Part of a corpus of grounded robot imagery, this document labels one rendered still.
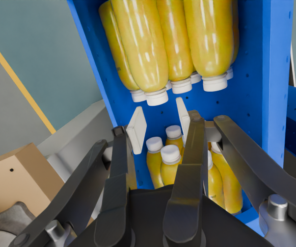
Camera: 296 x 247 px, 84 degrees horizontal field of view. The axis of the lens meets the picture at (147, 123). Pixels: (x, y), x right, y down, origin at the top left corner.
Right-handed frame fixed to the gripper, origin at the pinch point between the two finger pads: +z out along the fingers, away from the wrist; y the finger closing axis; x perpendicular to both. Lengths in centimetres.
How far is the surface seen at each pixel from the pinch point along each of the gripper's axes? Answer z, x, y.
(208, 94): 24.2, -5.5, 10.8
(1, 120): 122, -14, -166
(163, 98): 10.3, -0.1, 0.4
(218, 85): 10.5, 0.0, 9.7
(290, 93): 62, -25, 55
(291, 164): 107, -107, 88
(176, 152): 10.6, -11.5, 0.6
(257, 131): 14.7, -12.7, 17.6
